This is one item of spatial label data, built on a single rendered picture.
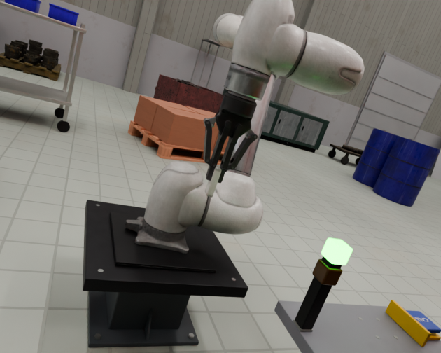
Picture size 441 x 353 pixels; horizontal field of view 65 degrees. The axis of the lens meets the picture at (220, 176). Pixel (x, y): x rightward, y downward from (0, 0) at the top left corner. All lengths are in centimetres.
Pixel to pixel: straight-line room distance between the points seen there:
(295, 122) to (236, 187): 619
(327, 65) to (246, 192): 56
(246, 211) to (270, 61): 59
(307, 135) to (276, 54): 684
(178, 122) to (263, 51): 268
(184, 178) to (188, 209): 10
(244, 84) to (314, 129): 689
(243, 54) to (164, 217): 61
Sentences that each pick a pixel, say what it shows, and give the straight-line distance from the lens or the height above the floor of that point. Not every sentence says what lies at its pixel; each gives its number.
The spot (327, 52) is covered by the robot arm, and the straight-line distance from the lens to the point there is 78.
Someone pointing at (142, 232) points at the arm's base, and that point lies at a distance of 120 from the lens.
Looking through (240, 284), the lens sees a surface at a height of 30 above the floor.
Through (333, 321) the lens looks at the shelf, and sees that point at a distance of 92.
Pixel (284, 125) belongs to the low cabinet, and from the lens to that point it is 720.
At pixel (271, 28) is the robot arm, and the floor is 101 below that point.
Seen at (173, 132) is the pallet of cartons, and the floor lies 27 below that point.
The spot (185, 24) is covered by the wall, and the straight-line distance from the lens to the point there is 826.
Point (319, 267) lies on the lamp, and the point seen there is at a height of 60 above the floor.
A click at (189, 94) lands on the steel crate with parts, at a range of 538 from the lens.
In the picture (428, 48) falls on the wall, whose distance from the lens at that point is 1212.
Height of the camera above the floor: 89
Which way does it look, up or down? 15 degrees down
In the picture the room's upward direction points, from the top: 18 degrees clockwise
